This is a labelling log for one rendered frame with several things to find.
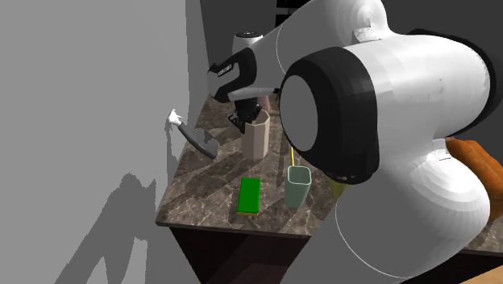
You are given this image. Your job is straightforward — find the beige octagonal cup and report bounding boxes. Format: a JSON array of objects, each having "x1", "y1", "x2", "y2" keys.
[{"x1": 240, "y1": 109, "x2": 272, "y2": 161}]

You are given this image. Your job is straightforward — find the pale green square cup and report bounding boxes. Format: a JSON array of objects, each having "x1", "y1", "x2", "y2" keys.
[{"x1": 284, "y1": 165, "x2": 313, "y2": 209}]

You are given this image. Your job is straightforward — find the olive yellow pointed object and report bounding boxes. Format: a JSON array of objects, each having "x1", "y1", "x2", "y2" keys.
[{"x1": 330, "y1": 177, "x2": 351, "y2": 202}]

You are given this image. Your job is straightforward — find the green sponge yellow base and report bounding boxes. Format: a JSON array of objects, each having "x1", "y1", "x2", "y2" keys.
[{"x1": 236, "y1": 177, "x2": 263, "y2": 218}]

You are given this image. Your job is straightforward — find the orange brown bread loaf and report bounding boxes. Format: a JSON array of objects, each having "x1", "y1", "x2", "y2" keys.
[{"x1": 444, "y1": 136, "x2": 503, "y2": 222}]

